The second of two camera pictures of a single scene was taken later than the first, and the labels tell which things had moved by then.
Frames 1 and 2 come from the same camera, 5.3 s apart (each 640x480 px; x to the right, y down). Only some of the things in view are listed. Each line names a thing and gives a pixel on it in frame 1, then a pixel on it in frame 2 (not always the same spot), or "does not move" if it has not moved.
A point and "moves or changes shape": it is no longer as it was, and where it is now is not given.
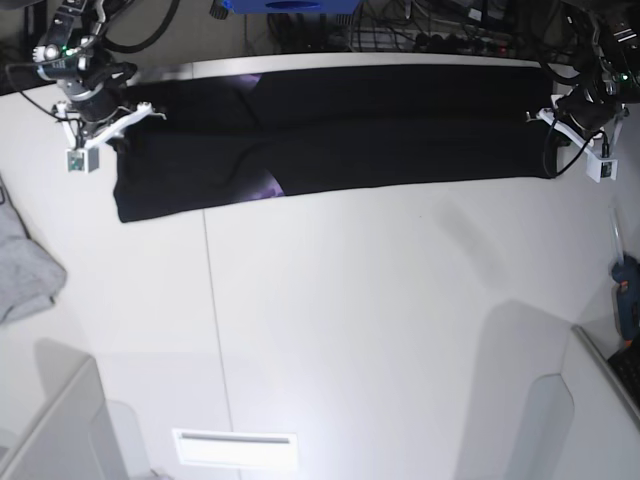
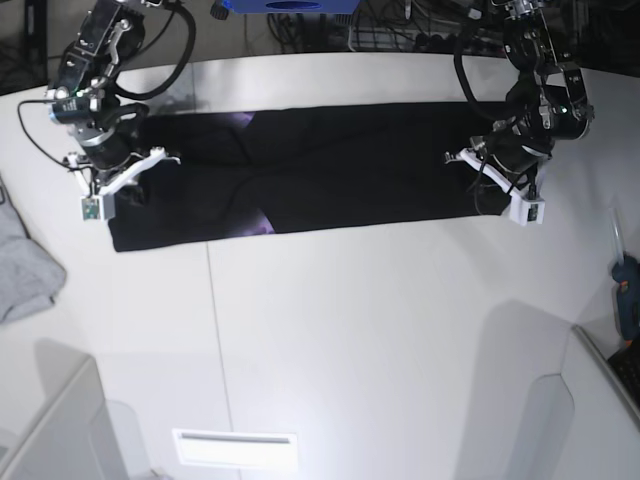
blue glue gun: [626, 277] does not move
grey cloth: [29, 275] does not move
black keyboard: [625, 368] does not move
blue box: [292, 6] does not move
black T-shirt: [224, 139] moves or changes shape
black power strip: [452, 43] does not move
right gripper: [589, 116] → [511, 158]
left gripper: [96, 112] → [109, 161]
